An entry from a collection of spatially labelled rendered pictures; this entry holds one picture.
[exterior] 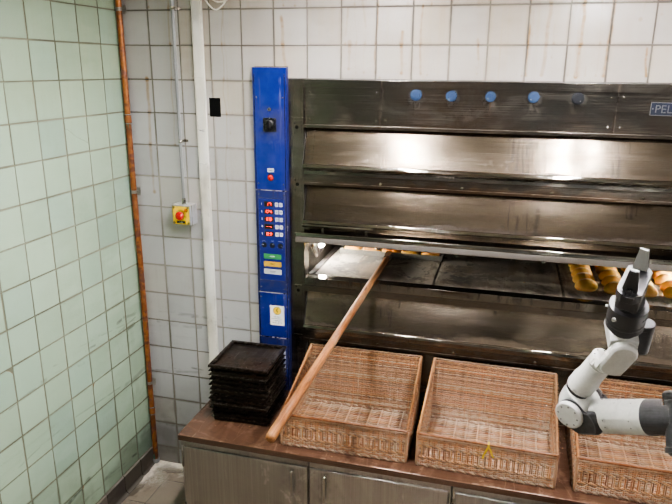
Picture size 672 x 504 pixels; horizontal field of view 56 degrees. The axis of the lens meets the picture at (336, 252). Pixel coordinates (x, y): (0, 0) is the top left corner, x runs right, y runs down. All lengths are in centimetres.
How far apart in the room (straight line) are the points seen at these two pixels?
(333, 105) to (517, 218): 94
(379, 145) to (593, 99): 89
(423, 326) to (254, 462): 97
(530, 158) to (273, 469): 172
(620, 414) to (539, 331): 125
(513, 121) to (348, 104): 71
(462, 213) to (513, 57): 67
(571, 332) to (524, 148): 84
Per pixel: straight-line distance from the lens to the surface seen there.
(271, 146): 295
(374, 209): 289
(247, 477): 299
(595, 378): 180
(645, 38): 281
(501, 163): 278
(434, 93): 280
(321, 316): 310
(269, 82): 293
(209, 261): 322
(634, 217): 289
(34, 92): 281
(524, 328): 300
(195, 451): 303
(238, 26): 302
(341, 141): 289
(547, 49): 277
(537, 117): 279
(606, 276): 322
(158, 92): 320
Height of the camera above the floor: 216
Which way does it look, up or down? 16 degrees down
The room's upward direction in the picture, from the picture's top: straight up
